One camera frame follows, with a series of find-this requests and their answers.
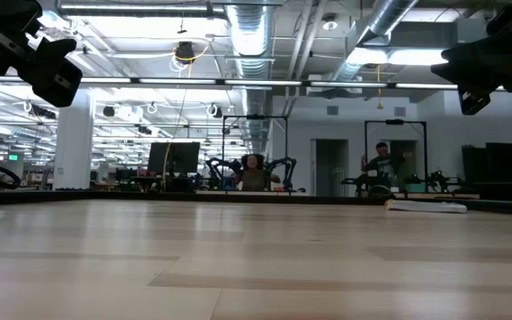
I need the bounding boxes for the white column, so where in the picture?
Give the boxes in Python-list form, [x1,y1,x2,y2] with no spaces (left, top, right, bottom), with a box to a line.
[52,87,96,191]

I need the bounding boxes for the black cabinets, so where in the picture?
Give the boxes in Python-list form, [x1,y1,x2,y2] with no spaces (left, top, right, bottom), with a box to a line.
[461,141,512,184]

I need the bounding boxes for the black background monitor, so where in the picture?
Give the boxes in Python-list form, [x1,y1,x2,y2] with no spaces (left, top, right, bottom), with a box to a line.
[147,141,201,175]

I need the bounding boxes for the long LED light strip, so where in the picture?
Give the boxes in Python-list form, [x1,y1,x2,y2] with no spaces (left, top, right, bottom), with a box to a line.
[0,75,512,92]

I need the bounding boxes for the seated person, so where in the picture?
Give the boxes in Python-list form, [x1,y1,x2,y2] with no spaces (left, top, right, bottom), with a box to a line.
[233,153,282,192]

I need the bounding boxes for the black background rig frame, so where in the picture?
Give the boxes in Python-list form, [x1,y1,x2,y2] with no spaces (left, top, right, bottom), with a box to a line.
[364,118,429,193]
[221,114,289,193]

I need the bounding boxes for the silver ventilation duct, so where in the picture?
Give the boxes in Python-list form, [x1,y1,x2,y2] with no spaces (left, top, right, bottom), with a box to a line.
[329,0,420,84]
[224,0,275,155]

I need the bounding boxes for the hanging black cable reel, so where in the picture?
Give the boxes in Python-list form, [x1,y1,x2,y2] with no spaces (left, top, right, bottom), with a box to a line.
[174,40,196,64]

